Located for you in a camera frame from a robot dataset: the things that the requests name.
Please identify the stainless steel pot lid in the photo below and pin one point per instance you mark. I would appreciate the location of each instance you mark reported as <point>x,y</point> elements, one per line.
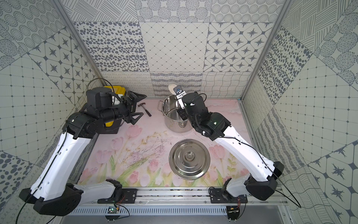
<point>189,159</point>

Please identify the white spoon grey handle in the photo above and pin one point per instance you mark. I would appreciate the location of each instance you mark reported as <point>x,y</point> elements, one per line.
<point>172,91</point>

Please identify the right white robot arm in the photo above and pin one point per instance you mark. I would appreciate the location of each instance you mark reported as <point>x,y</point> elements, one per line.
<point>263,178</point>

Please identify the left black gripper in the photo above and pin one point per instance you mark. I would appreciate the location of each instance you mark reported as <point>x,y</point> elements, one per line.
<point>127,106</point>

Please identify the floral pink table mat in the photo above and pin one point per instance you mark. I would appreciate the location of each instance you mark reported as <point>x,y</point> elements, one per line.
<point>138,156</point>

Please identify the aluminium mounting rail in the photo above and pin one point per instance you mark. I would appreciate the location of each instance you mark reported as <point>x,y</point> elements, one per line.
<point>175,201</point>

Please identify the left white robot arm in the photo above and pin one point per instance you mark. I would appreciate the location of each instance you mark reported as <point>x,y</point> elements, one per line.
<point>52,194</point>

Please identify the yellow black toolbox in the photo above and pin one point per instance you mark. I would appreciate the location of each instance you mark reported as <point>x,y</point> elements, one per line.
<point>120,91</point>

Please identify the small black hammer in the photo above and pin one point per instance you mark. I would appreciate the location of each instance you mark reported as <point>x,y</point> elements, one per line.
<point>143,106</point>

